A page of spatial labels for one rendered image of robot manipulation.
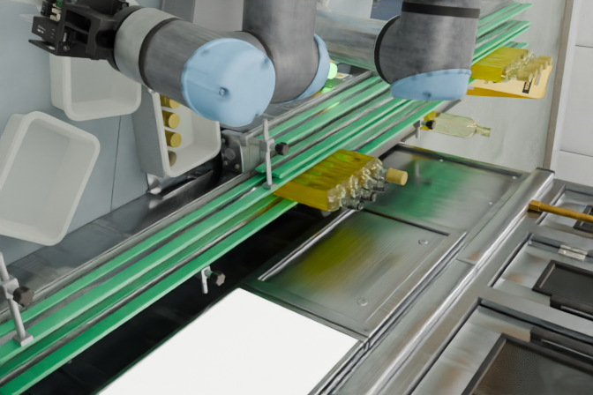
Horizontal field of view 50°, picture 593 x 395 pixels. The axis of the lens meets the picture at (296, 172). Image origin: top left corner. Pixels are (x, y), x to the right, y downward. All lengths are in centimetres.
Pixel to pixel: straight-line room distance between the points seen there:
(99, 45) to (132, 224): 77
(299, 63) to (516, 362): 87
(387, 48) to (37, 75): 65
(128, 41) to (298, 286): 92
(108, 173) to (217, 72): 89
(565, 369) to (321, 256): 58
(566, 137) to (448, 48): 679
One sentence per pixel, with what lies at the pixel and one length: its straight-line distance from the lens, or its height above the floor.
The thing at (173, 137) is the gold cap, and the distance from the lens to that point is 143.
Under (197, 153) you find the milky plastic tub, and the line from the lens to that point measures 149.
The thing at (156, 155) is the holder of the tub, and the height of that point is 81.
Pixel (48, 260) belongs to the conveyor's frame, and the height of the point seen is 81.
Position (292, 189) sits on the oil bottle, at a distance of 156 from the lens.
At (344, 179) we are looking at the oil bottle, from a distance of 155.
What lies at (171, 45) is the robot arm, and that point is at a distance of 60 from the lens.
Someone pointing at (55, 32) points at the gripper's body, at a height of 123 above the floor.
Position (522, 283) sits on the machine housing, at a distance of 157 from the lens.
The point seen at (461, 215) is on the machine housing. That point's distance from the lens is 179.
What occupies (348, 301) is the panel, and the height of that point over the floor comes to 122.
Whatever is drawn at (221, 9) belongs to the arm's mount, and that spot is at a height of 85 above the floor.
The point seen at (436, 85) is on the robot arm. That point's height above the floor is 144.
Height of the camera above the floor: 182
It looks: 34 degrees down
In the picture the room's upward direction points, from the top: 106 degrees clockwise
